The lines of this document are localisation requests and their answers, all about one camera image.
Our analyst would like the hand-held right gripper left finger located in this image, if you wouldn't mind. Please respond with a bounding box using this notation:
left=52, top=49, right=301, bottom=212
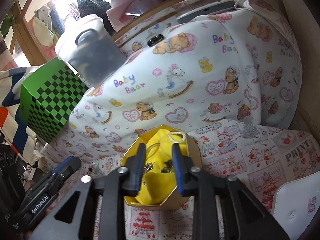
left=30, top=142, right=147, bottom=240

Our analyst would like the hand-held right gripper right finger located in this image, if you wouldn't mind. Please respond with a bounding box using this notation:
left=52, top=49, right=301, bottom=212
left=171, top=143, right=290, bottom=240

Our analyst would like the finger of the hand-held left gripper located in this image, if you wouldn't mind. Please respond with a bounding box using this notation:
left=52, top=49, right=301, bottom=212
left=50, top=156, right=82, bottom=181

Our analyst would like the dark ring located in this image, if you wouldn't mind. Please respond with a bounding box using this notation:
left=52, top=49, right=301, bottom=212
left=161, top=160, right=175, bottom=173

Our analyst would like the gold octagonal box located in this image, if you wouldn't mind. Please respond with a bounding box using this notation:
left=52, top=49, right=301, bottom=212
left=120, top=124, right=203, bottom=207

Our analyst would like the yellow cloth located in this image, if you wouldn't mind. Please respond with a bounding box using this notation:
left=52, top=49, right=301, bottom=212
left=126, top=128, right=186, bottom=204

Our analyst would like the white pearl bracelet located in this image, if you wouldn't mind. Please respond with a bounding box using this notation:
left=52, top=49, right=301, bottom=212
left=167, top=131, right=187, bottom=143

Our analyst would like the green checkered tissue box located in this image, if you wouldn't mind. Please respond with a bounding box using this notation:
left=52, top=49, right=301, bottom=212
left=19, top=57, right=89, bottom=143

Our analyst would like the colourful striped cloth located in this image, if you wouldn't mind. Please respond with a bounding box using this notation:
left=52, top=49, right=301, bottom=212
left=0, top=66, right=34, bottom=160

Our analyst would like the strawberry printed tablecloth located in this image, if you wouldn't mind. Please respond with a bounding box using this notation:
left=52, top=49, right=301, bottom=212
left=57, top=119, right=320, bottom=240

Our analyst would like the bear printed white cloth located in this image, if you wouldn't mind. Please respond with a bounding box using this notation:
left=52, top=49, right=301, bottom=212
left=41, top=0, right=303, bottom=161

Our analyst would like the clear plastic lidded container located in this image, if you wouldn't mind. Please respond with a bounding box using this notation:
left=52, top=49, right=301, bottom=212
left=55, top=15, right=128, bottom=87

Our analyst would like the black lighter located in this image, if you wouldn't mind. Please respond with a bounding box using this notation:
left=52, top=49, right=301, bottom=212
left=147, top=34, right=165, bottom=47

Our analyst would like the pink cloth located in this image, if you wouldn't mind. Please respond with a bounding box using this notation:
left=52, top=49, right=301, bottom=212
left=106, top=0, right=153, bottom=29

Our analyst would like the silver phone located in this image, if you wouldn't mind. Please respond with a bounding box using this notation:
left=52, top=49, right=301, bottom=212
left=176, top=0, right=236, bottom=24

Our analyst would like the black hanging garment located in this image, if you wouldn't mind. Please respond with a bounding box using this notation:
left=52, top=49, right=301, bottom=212
left=76, top=0, right=112, bottom=20

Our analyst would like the white plastic base plate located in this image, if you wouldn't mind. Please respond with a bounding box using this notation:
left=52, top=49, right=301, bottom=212
left=272, top=172, right=320, bottom=230

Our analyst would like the wooden frame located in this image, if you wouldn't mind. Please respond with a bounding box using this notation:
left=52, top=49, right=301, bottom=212
left=10, top=0, right=203, bottom=67

